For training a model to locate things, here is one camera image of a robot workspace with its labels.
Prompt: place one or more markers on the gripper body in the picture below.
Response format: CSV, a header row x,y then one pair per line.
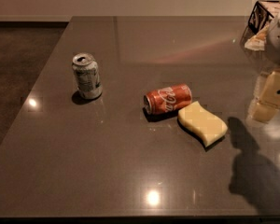
x,y
279,41

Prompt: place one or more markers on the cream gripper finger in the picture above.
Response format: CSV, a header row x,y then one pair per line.
x,y
263,112

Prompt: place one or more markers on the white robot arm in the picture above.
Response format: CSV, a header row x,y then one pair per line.
x,y
272,53

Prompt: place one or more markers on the red coke can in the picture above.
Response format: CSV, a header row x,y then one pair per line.
x,y
166,100

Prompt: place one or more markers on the silver green soda can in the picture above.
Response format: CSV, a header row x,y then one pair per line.
x,y
86,72

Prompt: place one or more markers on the yellow wavy sponge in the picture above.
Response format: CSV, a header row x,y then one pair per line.
x,y
207,126

